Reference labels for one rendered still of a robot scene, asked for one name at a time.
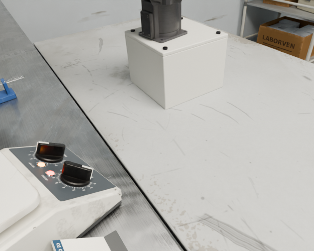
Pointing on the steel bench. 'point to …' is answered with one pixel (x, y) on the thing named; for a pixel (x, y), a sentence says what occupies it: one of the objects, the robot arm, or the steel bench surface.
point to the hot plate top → (8, 193)
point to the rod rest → (2, 95)
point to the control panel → (39, 172)
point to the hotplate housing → (53, 216)
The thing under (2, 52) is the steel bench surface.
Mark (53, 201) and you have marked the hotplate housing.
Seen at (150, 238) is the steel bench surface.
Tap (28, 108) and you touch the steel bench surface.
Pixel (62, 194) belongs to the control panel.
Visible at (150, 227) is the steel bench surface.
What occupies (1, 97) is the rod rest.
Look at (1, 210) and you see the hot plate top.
